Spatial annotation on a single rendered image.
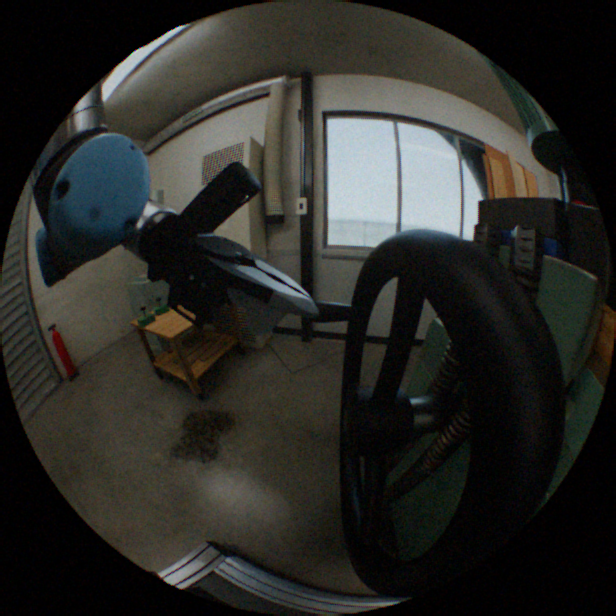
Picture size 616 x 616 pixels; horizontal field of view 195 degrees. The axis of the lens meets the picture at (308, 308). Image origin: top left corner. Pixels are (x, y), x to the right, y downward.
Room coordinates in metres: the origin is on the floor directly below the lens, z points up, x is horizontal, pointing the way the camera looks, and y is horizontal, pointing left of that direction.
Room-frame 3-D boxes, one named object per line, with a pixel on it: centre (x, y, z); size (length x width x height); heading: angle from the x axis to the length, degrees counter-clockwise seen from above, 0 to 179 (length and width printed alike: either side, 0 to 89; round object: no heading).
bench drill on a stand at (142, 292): (1.45, 1.62, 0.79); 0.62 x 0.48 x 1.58; 76
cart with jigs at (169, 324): (1.02, 0.89, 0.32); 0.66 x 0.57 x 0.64; 166
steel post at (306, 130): (1.47, 0.02, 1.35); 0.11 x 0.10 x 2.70; 78
